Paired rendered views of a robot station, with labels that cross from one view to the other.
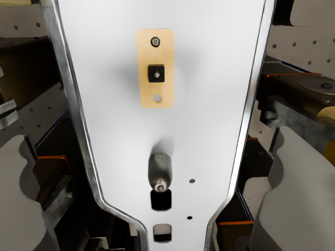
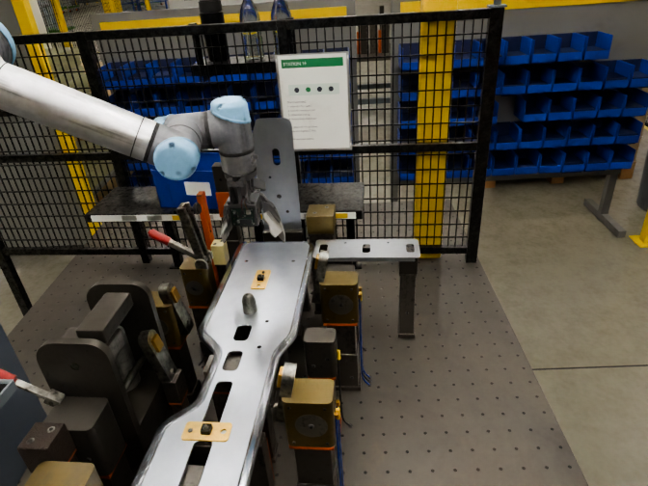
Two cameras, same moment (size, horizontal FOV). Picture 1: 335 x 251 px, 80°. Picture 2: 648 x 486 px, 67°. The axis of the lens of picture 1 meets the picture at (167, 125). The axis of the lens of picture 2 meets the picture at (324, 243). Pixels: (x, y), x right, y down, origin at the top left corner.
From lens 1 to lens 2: 121 cm
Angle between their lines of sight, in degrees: 89
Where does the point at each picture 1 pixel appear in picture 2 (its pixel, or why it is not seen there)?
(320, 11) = not seen: hidden behind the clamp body
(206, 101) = (281, 288)
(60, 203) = (184, 314)
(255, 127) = (377, 445)
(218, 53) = (287, 276)
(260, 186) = (315, 334)
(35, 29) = not seen: hidden behind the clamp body
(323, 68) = (433, 391)
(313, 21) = not seen: hidden behind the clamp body
